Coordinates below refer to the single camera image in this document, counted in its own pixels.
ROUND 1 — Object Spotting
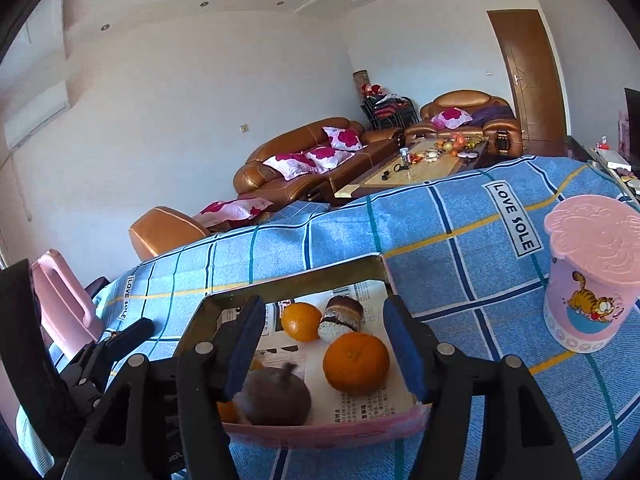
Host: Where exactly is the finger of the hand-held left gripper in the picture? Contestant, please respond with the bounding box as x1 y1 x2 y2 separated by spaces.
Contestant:
82 316 156 362

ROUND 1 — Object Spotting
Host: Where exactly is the tall patterned roll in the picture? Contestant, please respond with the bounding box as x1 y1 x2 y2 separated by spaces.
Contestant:
353 70 372 106

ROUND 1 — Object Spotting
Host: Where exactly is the white wall air conditioner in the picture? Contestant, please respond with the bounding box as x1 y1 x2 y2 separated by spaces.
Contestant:
4 82 71 150

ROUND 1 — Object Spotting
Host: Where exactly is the printed paper leaflet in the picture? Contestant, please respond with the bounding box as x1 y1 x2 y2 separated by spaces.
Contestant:
220 282 416 426

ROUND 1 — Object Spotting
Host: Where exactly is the stack of black chairs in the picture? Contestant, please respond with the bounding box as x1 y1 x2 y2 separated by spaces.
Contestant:
361 92 420 131

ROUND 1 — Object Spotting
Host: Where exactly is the wooden coffee table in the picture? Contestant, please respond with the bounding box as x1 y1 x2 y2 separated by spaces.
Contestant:
334 135 491 200

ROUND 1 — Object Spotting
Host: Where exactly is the pink tin box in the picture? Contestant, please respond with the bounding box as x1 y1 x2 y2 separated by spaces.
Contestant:
175 252 432 448

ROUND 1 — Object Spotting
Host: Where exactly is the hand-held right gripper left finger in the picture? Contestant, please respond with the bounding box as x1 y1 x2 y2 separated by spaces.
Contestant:
60 294 268 480

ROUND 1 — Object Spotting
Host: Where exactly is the white box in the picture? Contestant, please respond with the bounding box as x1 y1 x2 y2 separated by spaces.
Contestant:
592 147 632 169

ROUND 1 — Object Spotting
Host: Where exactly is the white pillow with magenta flowers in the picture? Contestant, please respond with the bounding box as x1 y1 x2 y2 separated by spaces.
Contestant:
192 197 275 228
305 146 356 173
262 152 321 181
431 107 473 131
322 126 365 152

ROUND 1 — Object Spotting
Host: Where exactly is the purple blanket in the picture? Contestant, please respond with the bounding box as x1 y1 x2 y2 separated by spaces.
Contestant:
467 105 516 126

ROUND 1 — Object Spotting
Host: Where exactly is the pink plastic jug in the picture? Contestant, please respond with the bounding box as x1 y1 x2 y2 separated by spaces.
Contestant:
31 249 106 346

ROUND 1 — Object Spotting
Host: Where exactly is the black television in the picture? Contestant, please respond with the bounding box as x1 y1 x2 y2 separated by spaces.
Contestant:
624 87 640 171

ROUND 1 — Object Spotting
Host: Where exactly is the blue plaid tablecloth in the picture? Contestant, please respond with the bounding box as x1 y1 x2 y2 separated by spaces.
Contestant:
15 154 640 480

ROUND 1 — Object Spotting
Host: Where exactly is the colourful snacks pile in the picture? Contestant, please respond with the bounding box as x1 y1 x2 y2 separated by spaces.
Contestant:
407 135 483 163

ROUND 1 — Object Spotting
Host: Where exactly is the purple passion fruit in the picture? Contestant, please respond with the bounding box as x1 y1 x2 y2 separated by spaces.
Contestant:
234 362 313 427

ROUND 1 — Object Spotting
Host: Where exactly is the brown wooden door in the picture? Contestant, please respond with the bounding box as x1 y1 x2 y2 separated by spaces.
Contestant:
486 9 568 156

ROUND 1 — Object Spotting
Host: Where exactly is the brown leather loveseat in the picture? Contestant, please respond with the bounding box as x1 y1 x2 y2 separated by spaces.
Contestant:
404 90 523 158

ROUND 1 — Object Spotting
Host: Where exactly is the long brown leather sofa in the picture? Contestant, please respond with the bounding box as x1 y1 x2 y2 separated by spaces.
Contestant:
234 117 403 206

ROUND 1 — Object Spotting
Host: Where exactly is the orange leather armchair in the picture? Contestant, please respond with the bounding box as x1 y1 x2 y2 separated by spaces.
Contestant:
129 206 211 262

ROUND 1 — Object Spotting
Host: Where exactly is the round chocolate cream cake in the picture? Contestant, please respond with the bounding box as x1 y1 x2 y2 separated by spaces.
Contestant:
317 296 366 343

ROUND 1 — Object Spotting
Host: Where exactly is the pink cartoon cup with lid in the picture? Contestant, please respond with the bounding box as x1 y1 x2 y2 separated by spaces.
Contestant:
542 195 640 356

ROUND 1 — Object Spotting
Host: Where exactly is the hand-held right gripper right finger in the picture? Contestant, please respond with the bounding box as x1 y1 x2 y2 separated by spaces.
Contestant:
382 294 583 480

